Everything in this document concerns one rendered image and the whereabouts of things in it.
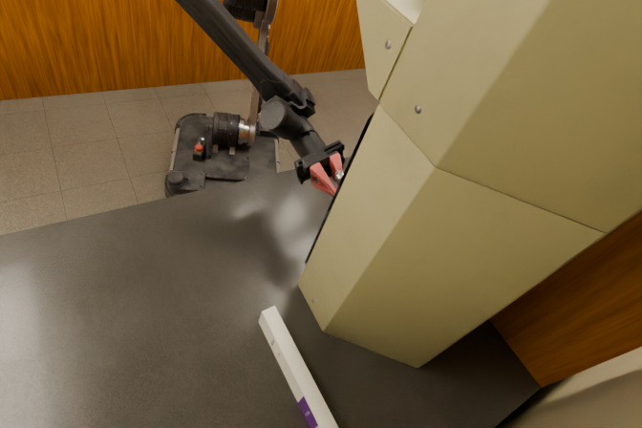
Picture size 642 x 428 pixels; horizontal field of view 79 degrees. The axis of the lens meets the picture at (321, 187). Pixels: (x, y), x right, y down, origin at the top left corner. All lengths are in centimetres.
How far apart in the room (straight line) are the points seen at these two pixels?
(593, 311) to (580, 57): 55
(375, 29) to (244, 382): 59
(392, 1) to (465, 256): 32
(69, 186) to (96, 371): 156
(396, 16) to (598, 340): 66
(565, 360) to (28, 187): 217
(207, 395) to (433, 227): 46
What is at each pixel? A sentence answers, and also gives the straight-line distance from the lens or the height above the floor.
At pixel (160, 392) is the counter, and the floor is 94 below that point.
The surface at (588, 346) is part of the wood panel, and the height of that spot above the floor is 110.
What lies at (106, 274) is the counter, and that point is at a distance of 84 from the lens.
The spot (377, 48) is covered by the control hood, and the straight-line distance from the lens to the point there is 48.
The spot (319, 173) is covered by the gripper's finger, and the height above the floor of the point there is 117.
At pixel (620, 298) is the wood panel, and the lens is 82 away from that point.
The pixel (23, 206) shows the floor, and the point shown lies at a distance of 222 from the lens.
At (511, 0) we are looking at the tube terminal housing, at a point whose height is 158.
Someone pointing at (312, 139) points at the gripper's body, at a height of 118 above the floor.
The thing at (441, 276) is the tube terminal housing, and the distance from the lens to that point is 58.
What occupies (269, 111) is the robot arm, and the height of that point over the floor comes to 121.
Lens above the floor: 166
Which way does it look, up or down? 46 degrees down
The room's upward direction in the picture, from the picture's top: 21 degrees clockwise
